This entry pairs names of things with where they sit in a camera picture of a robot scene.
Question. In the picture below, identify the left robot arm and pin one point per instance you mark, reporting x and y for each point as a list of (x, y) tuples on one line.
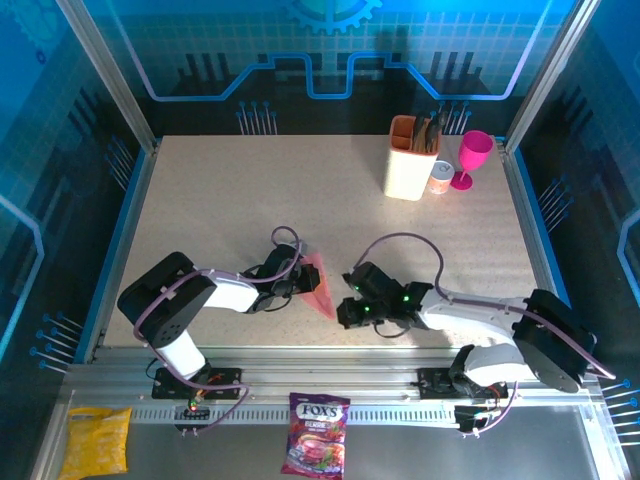
[(165, 305)]

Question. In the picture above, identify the pink paper sheet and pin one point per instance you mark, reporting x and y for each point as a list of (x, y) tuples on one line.
[(321, 292)]

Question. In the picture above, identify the dark wooden utensil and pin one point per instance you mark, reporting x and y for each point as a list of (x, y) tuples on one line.
[(436, 131), (419, 132)]

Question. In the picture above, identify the small circuit board with LED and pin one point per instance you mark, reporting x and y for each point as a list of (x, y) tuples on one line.
[(470, 417), (192, 411)]

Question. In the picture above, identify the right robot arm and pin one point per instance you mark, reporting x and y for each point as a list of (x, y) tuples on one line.
[(480, 315)]

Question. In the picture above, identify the yellow snack bag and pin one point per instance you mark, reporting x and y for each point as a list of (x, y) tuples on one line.
[(95, 442)]

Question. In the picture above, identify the purple Fox's candy bag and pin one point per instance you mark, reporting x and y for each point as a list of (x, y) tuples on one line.
[(315, 440)]

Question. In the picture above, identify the wide aluminium mounting rail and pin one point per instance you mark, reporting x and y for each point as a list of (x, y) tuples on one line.
[(325, 372)]

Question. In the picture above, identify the aluminium frame post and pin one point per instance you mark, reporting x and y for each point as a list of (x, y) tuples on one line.
[(547, 75), (114, 75)]

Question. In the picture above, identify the aluminium side rail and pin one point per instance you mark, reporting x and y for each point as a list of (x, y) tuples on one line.
[(522, 210), (124, 250)]

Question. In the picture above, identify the small white orange can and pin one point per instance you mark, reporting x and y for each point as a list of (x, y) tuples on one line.
[(440, 179)]

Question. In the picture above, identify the pink plastic goblet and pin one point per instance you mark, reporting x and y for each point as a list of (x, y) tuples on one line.
[(475, 147)]

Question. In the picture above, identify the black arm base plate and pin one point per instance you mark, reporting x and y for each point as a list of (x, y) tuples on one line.
[(225, 382), (430, 382)]

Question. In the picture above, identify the cream orange utensil holder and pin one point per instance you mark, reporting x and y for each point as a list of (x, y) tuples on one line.
[(407, 172)]

